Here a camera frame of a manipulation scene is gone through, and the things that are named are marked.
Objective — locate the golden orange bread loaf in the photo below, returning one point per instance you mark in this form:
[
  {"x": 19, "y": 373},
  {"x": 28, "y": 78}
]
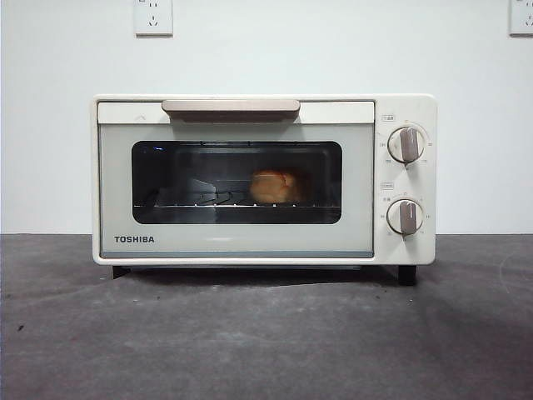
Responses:
[{"x": 275, "y": 185}]

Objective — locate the cream Toshiba toaster oven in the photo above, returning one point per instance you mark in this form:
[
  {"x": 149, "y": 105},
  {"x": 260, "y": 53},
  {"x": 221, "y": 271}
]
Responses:
[{"x": 237, "y": 239}]

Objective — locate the cream oven dial knob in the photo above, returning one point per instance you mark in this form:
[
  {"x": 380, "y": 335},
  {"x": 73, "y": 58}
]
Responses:
[
  {"x": 406, "y": 145},
  {"x": 405, "y": 217}
]

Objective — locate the white wall socket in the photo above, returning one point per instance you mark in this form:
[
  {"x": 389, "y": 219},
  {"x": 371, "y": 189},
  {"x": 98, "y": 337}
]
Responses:
[
  {"x": 152, "y": 18},
  {"x": 522, "y": 18}
]

